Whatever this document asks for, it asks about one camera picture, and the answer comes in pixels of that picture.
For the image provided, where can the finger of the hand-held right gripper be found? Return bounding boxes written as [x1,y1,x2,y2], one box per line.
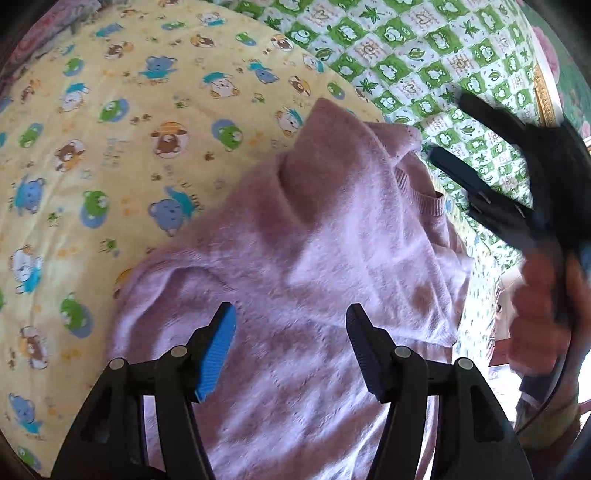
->
[426,146,541,236]
[456,89,561,148]

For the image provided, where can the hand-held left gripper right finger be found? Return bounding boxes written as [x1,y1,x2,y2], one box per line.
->
[345,304,536,480]

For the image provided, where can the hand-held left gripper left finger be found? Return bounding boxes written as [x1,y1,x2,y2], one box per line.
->
[51,302,238,480]

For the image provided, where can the purple knit sweater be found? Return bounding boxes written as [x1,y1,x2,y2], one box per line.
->
[108,97,476,480]

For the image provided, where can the person's right hand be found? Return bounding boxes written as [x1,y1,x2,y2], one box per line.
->
[507,251,573,376]

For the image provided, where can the gold framed floral picture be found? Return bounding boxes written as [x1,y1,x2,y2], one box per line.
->
[524,16,591,141]

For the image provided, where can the green frog print quilt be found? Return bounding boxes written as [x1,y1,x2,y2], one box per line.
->
[208,0,571,278]

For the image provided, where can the yellow bear print bedsheet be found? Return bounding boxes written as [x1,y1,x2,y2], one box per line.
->
[0,0,502,477]

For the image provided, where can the pink floral quilt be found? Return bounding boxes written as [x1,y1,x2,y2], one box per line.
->
[7,0,109,72]

